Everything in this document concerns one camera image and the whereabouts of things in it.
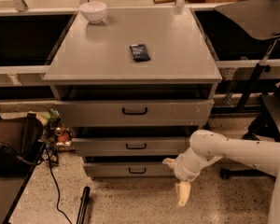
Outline grey bottom drawer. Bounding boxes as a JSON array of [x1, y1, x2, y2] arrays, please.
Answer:
[[83, 162, 174, 178]]

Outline wooden stick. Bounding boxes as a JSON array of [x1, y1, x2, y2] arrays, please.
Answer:
[[153, 0, 189, 4]]

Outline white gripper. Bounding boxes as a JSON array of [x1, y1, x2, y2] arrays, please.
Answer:
[[162, 152, 200, 207]]

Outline dark blue snack packet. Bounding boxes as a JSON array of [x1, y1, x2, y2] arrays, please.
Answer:
[[130, 44, 150, 62]]

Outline white bowl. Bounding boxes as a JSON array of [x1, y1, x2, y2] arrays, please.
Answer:
[[79, 2, 107, 23]]

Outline grey middle drawer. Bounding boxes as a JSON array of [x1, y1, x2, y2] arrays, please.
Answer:
[[73, 136, 189, 157]]

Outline grey top drawer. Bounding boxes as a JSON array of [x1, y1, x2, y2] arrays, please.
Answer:
[[56, 100, 214, 127]]

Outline black cable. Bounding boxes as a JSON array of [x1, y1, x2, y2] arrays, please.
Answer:
[[46, 143, 73, 224]]

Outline grey drawer cabinet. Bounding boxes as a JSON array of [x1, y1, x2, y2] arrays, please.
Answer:
[[44, 7, 221, 165]]

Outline grey drawer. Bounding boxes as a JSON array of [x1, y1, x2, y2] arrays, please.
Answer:
[[83, 162, 174, 178], [73, 136, 189, 157], [56, 100, 214, 127]]

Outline pile of colourful objects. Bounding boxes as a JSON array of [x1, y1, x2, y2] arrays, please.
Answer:
[[36, 108, 74, 165]]

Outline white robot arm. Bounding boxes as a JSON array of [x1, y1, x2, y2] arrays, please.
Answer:
[[162, 130, 280, 224]]

